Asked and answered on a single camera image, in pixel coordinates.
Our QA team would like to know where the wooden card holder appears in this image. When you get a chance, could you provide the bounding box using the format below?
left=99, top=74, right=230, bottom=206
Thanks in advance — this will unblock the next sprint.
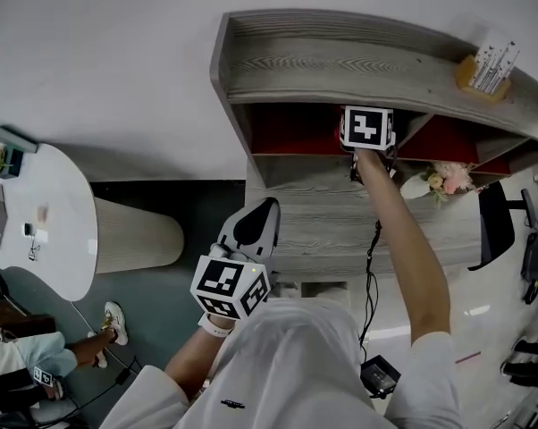
left=455, top=30, right=522, bottom=105

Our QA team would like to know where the grey wooden shelf desk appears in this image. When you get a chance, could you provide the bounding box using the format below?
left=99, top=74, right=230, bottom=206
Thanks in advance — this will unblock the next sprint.
left=245, top=153, right=516, bottom=282

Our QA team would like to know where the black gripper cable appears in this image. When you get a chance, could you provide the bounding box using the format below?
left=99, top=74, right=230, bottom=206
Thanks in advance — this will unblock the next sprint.
left=357, top=218, right=383, bottom=362

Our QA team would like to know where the white wristwatch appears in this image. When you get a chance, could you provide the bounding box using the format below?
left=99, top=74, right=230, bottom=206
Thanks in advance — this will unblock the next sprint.
left=198, top=312, right=236, bottom=340

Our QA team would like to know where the pink flower bouquet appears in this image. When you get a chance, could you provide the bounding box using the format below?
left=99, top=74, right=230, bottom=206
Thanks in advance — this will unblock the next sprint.
left=422, top=160, right=478, bottom=206

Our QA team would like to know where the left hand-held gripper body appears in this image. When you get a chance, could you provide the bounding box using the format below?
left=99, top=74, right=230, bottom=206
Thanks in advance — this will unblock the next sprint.
left=189, top=241, right=280, bottom=322

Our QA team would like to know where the black office chair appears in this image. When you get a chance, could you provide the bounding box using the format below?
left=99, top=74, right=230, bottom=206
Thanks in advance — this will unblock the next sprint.
left=467, top=180, right=538, bottom=273

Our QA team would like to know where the person's right forearm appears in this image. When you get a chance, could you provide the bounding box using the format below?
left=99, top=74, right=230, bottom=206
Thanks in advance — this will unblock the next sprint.
left=352, top=147, right=454, bottom=347

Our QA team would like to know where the black adapter cable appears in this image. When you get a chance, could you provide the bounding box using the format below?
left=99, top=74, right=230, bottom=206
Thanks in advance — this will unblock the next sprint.
left=62, top=354, right=141, bottom=413

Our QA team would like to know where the black battery box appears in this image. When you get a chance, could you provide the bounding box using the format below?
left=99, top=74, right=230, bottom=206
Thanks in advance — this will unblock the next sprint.
left=359, top=354, right=402, bottom=400

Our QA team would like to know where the grey wooden shelf unit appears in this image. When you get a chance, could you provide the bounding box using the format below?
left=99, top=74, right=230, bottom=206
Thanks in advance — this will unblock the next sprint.
left=209, top=8, right=538, bottom=183

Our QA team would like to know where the green planter box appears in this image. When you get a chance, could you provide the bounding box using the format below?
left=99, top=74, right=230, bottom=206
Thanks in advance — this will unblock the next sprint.
left=0, top=145, right=25, bottom=181

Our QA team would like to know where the small black device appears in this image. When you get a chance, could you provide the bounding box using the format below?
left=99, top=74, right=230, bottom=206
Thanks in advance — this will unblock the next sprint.
left=23, top=222, right=49, bottom=245

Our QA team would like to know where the grey rectangular bar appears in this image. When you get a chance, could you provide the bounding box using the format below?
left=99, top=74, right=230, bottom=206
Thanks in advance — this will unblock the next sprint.
left=0, top=125, right=39, bottom=154

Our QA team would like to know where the white rounded table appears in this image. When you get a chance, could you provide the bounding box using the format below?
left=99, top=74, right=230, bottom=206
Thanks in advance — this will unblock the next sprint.
left=0, top=142, right=186, bottom=304

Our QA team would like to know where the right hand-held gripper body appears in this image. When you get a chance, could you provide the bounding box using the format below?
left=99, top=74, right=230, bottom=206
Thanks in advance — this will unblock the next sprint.
left=339, top=105, right=398, bottom=153

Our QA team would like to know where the person's white shirt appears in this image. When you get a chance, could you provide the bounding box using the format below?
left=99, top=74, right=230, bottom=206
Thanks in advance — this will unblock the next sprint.
left=97, top=297, right=466, bottom=429

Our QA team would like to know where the white vase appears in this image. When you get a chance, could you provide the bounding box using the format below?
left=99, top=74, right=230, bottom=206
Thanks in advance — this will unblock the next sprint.
left=399, top=171, right=433, bottom=201

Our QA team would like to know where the person's left forearm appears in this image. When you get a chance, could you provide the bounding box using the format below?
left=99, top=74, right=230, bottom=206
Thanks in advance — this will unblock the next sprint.
left=163, top=323, right=238, bottom=398

